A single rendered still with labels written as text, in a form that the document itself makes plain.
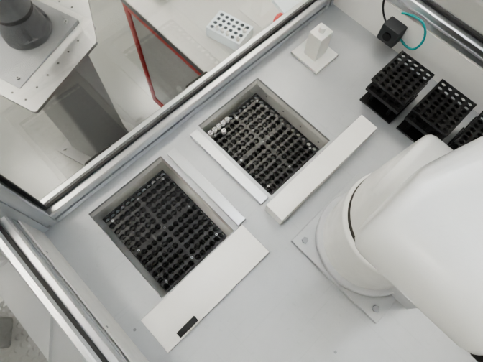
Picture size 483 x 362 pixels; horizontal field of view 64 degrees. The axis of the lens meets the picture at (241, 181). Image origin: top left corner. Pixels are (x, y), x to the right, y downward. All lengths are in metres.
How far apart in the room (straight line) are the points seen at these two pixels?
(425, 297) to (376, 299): 0.53
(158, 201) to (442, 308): 0.70
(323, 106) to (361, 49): 0.21
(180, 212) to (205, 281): 0.18
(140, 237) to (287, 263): 0.33
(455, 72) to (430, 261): 0.82
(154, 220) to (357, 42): 0.70
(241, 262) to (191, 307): 0.13
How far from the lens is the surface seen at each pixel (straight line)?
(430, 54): 1.09
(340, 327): 0.84
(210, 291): 0.80
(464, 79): 1.09
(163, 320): 0.80
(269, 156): 0.94
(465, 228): 0.30
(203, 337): 0.81
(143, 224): 0.90
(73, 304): 0.71
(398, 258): 0.31
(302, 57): 1.04
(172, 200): 0.90
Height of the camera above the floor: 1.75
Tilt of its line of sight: 69 degrees down
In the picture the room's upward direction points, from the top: 6 degrees clockwise
